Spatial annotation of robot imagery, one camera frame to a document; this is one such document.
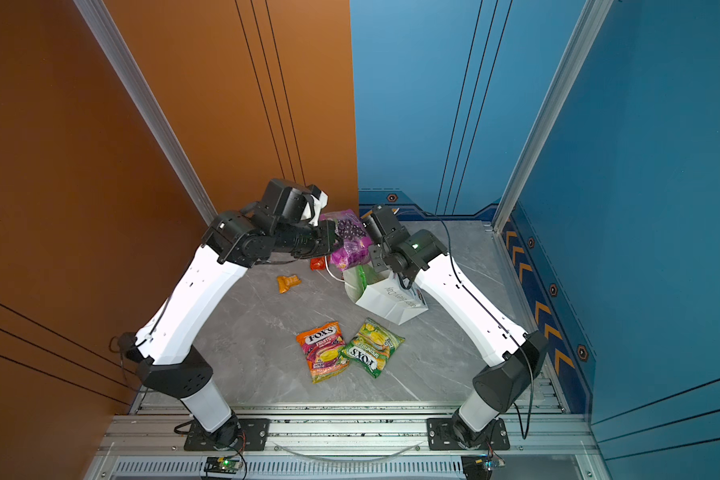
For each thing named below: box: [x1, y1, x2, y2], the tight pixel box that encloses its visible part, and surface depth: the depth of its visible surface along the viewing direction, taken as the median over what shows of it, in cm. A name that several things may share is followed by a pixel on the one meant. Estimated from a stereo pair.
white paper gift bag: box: [343, 265, 428, 325], surface depth 78 cm
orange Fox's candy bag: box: [296, 321, 350, 384], surface depth 86 cm
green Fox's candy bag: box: [341, 318, 405, 379], surface depth 86 cm
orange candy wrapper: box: [276, 274, 303, 294], surface depth 104 cm
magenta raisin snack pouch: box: [319, 209, 373, 272], surface depth 68 cm
